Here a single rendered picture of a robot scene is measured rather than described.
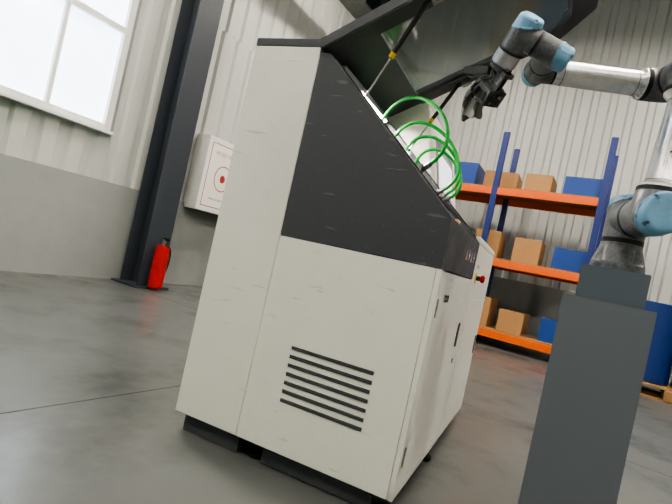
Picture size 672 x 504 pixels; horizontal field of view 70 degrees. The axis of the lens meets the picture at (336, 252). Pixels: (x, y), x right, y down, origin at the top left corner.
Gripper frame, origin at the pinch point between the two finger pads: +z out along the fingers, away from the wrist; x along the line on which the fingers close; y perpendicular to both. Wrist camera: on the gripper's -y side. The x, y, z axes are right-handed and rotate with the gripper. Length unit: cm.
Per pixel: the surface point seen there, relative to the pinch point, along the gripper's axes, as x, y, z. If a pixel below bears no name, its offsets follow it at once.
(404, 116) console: 25, -56, 36
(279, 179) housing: -50, -13, 42
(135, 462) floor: -101, 54, 102
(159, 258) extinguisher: -32, -225, 337
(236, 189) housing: -62, -20, 54
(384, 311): -31, 44, 45
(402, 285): -26, 41, 37
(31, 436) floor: -129, 36, 110
